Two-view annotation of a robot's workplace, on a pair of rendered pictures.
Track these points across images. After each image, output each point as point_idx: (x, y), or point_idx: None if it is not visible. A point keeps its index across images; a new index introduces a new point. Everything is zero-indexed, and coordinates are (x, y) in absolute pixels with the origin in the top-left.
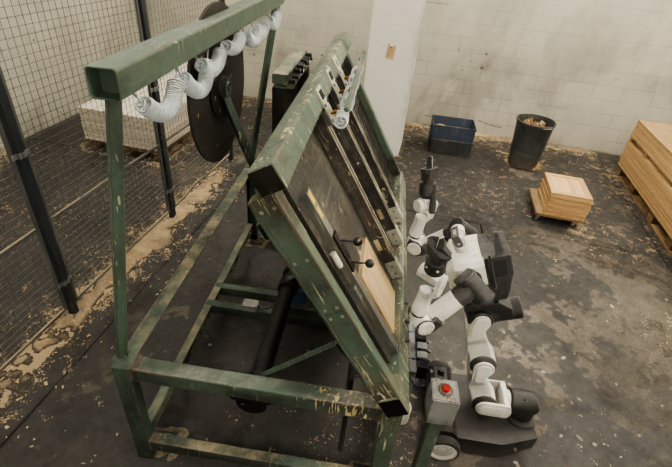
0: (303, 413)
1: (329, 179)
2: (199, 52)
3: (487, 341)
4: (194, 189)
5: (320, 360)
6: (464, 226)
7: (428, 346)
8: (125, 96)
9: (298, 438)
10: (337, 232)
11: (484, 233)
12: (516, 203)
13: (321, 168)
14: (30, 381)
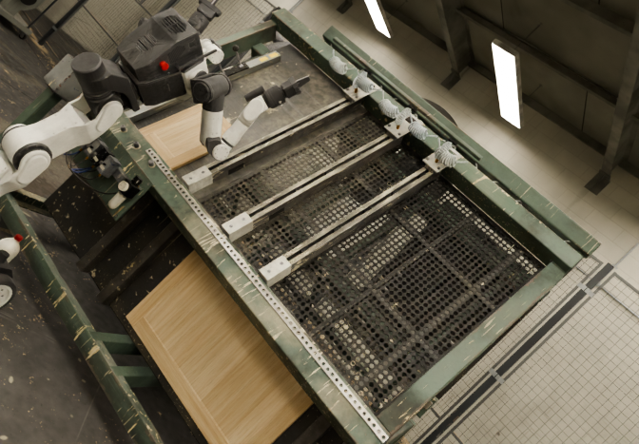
0: (76, 277)
1: (298, 106)
2: (382, 83)
3: (52, 123)
4: None
5: (106, 332)
6: (217, 73)
7: (4, 374)
8: (325, 35)
9: (64, 257)
10: (249, 91)
11: (202, 48)
12: None
13: (306, 98)
14: None
